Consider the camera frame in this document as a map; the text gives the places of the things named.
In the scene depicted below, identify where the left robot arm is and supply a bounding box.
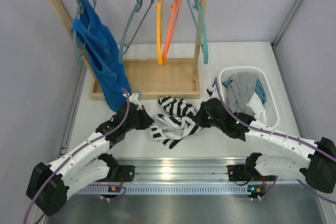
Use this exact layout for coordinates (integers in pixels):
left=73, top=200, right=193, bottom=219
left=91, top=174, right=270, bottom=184
left=26, top=102, right=154, bottom=217

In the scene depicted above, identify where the grey garment in basket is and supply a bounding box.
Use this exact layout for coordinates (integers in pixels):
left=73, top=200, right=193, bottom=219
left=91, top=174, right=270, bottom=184
left=227, top=72, right=258, bottom=115

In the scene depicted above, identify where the white perforated laundry basket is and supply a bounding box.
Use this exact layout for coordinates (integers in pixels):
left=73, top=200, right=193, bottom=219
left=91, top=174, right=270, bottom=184
left=218, top=66, right=279, bottom=127

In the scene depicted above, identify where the aluminium mounting rail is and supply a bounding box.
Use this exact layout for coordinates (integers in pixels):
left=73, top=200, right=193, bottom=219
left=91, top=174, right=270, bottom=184
left=104, top=157, right=305, bottom=183

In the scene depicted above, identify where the white slotted cable duct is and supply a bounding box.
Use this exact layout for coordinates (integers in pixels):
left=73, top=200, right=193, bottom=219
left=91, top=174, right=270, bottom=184
left=77, top=184, right=264, bottom=195

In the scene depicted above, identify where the grey-blue hanger under blue top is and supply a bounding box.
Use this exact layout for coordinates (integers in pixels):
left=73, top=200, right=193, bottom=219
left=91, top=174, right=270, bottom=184
left=72, top=0, right=97, bottom=66

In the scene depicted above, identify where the teal hanger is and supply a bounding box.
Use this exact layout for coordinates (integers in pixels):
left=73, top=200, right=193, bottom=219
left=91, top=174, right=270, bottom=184
left=187, top=0, right=209, bottom=65

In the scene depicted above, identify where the blue garment in basket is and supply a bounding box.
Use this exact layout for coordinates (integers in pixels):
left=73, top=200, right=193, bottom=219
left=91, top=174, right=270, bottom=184
left=255, top=78, right=267, bottom=104

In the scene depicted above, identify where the yellow hanger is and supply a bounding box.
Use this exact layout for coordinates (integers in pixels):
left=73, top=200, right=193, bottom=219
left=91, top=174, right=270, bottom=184
left=155, top=0, right=164, bottom=65

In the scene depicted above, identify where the white garment in basket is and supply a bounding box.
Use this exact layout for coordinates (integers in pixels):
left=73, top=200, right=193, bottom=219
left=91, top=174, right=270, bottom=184
left=246, top=93, right=266, bottom=123

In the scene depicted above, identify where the orange hanger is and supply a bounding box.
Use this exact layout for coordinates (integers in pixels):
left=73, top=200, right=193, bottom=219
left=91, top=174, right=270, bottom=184
left=162, top=0, right=182, bottom=65

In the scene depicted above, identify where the grey-blue hanger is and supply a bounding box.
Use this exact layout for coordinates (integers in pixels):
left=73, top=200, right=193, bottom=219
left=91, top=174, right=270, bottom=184
left=72, top=0, right=97, bottom=66
left=118, top=0, right=156, bottom=63

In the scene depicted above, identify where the black white striped tank top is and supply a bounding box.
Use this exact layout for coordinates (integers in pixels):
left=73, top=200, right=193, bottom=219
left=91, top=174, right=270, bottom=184
left=150, top=96, right=203, bottom=149

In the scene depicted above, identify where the blue tank top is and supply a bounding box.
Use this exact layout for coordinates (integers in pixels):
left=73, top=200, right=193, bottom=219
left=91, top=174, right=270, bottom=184
left=71, top=0, right=131, bottom=112

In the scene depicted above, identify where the wooden clothes rack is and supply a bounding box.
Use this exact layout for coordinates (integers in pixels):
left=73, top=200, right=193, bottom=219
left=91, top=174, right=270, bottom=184
left=48, top=0, right=202, bottom=100

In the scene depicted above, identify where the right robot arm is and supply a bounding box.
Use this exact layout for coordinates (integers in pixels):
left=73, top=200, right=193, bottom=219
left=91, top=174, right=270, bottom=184
left=195, top=98, right=335, bottom=194

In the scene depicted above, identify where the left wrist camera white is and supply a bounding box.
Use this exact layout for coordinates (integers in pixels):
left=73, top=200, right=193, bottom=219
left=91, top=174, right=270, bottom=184
left=123, top=91, right=142, bottom=110

